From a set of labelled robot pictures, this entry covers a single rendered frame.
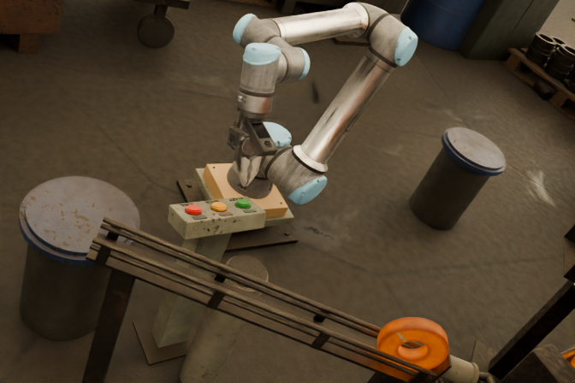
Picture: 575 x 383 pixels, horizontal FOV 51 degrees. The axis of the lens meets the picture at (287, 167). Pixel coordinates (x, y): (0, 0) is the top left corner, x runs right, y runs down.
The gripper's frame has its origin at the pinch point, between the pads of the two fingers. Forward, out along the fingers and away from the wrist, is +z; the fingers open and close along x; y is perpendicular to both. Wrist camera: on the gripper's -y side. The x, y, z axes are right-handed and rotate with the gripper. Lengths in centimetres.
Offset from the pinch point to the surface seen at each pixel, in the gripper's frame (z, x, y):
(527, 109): 22, -322, 125
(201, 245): 17.9, 11.0, 0.6
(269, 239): 50, -48, 49
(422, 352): 18, -15, -58
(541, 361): 13, -33, -75
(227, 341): 44.0, 4.6, -9.3
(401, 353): 19, -11, -55
